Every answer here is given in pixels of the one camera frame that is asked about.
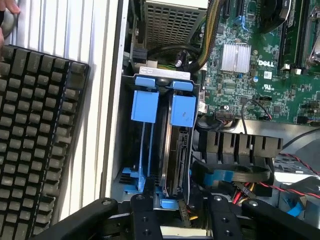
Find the grey disk bay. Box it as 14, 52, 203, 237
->
109, 66, 202, 209

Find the empty blue disk carrier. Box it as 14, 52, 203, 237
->
121, 76, 161, 195

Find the person's hand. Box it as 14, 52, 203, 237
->
0, 0, 21, 50

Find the blue plastic clip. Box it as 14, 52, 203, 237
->
284, 199, 305, 219

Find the black fan shroud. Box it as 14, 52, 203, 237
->
199, 129, 284, 159

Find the green motherboard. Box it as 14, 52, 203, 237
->
197, 0, 320, 126

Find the black keyboard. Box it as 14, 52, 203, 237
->
0, 44, 91, 240

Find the silver finned heat sink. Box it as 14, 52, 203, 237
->
220, 41, 252, 74

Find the black RAM slot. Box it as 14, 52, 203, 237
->
291, 0, 309, 71
277, 13, 292, 71

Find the silver power supply unit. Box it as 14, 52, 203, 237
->
129, 0, 210, 51

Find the CPU socket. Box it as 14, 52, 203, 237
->
303, 0, 320, 69

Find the black graphics card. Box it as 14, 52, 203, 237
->
258, 0, 301, 35

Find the grey round input device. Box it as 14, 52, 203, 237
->
1, 11, 20, 40

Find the red yellow power wire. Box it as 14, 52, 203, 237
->
232, 181, 260, 204

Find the blue flat data wire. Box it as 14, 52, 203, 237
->
192, 159, 272, 188

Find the red black twisted wire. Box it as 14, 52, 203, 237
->
257, 152, 320, 199

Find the thin black fan wire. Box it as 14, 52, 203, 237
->
240, 98, 273, 136

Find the yellow black sleeved cable bundle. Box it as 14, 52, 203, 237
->
196, 0, 221, 71

